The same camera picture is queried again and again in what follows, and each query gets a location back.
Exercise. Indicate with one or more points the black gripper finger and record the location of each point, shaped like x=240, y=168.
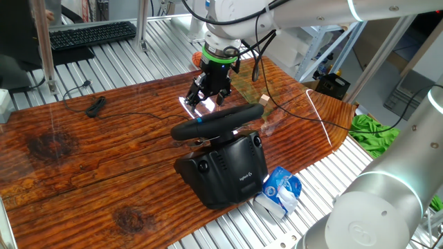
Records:
x=195, y=95
x=222, y=97

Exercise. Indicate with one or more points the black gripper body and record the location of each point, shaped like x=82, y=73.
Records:
x=218, y=74

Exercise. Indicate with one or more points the black steering wheel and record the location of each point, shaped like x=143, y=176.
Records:
x=221, y=119

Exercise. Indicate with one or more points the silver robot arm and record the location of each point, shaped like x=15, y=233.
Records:
x=380, y=207

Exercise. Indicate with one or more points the black wheel base unit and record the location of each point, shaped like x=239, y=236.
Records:
x=225, y=169

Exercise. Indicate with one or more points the person hand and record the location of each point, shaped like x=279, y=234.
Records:
x=50, y=16

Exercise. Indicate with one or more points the small wooden cube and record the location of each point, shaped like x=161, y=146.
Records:
x=264, y=101

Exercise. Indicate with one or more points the white stand base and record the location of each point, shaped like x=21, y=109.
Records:
x=187, y=29

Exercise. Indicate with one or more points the white foam box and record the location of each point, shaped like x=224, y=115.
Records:
x=290, y=48

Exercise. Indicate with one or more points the white metal shelf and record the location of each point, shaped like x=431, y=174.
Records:
x=314, y=52

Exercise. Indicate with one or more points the blue tissue pack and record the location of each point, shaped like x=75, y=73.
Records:
x=280, y=186

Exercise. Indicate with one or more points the black plastic crate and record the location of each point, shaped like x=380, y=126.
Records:
x=332, y=86

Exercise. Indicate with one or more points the black keyboard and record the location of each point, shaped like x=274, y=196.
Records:
x=90, y=34

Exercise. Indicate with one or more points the wood grain table mat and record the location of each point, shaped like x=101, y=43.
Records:
x=86, y=166

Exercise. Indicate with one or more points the black desk pad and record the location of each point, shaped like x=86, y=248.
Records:
x=69, y=55

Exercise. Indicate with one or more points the green cloth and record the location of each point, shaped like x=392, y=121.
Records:
x=370, y=138

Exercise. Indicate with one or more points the black monitor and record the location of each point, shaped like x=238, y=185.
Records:
x=17, y=31

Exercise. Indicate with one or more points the upright aluminium frame post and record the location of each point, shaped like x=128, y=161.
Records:
x=45, y=52
x=142, y=20

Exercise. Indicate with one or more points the aluminium frame rail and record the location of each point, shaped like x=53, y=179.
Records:
x=104, y=21

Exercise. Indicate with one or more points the slanted aluminium frame beam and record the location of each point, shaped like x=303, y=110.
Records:
x=371, y=74

